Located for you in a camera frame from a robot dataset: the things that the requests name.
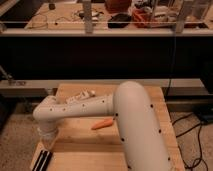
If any orange carrot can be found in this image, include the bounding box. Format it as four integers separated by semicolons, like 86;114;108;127
91;119;114;130

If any black bowl on shelf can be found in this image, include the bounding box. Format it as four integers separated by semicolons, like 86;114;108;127
107;13;131;28

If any white crumpled object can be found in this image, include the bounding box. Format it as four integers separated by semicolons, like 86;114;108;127
66;90;96;104

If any black hanging cable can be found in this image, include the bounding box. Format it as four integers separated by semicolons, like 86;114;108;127
166;31;178;96

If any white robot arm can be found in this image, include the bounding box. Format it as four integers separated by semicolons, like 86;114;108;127
33;81;173;171

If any red box on shelf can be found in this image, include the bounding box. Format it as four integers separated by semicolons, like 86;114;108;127
131;7;168;29

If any grey metal post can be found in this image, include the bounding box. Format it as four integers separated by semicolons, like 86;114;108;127
82;0;93;34

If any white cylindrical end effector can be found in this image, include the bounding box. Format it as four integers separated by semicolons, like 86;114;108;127
38;127;58;150

